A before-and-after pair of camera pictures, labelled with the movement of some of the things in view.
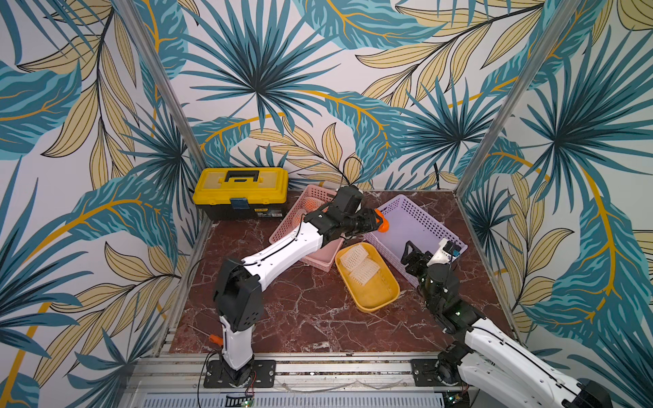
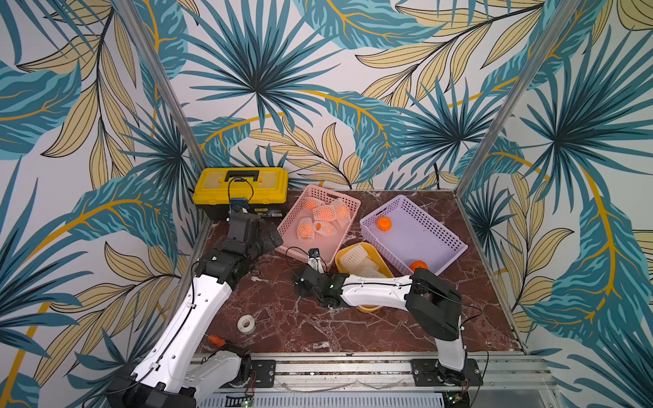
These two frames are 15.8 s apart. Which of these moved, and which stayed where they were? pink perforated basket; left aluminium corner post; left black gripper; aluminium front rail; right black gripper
Moved: left black gripper; right black gripper
Stayed: left aluminium corner post; aluminium front rail; pink perforated basket
